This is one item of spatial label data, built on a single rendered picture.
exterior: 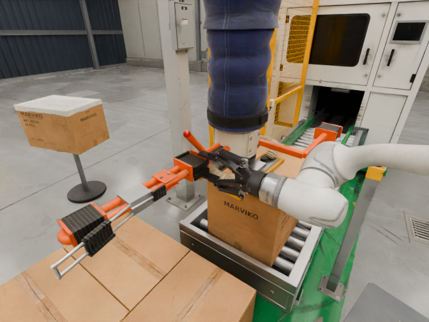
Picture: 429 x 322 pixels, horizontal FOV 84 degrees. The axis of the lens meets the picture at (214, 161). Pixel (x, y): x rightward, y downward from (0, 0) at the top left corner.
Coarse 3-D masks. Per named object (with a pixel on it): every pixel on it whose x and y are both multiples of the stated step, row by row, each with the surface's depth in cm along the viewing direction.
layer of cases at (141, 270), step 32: (128, 224) 146; (96, 256) 125; (128, 256) 125; (160, 256) 125; (192, 256) 125; (0, 288) 110; (32, 288) 110; (64, 288) 110; (96, 288) 110; (128, 288) 110; (160, 288) 110; (192, 288) 110; (224, 288) 110; (0, 320) 98; (32, 320) 98; (64, 320) 98; (96, 320) 98; (128, 320) 98; (160, 320) 98; (192, 320) 98; (224, 320) 98
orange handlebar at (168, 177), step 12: (216, 144) 89; (264, 144) 90; (276, 144) 88; (312, 144) 88; (300, 156) 82; (156, 180) 70; (168, 180) 68; (180, 180) 72; (108, 204) 60; (120, 204) 63; (108, 216) 57; (120, 216) 59; (60, 240) 51
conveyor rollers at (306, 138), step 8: (312, 128) 291; (304, 136) 272; (312, 136) 268; (344, 136) 272; (352, 136) 268; (296, 144) 253; (304, 144) 249; (200, 224) 148; (296, 224) 150; (304, 224) 147; (296, 232) 141; (304, 232) 140; (288, 240) 136; (296, 240) 134; (288, 248) 130; (288, 256) 128; (296, 256) 126; (280, 264) 122; (288, 264) 120
